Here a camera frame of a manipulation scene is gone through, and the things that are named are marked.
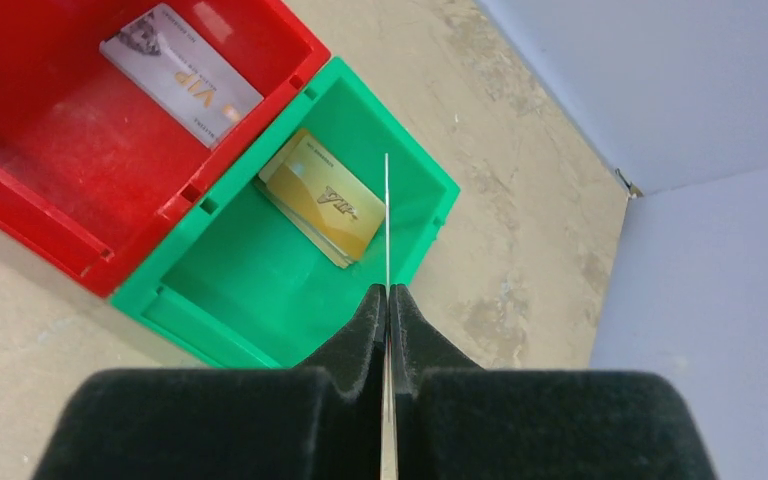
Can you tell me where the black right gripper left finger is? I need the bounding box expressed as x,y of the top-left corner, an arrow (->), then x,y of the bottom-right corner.
34,284 -> 387,479

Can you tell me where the silver credit card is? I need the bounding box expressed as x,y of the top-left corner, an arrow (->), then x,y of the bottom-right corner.
99,3 -> 263,149

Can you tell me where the green plastic bin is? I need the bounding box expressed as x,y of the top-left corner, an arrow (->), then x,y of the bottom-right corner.
112,57 -> 460,368

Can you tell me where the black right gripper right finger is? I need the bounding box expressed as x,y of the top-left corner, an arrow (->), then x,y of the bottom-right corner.
389,285 -> 715,479

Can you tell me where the gold credit card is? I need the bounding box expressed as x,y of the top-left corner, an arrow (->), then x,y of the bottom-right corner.
254,180 -> 354,269

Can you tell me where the red plastic bin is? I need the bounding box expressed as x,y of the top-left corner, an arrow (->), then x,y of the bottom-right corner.
0,1 -> 330,297

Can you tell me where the gold card with stripe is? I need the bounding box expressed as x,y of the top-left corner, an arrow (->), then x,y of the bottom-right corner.
258,128 -> 313,202

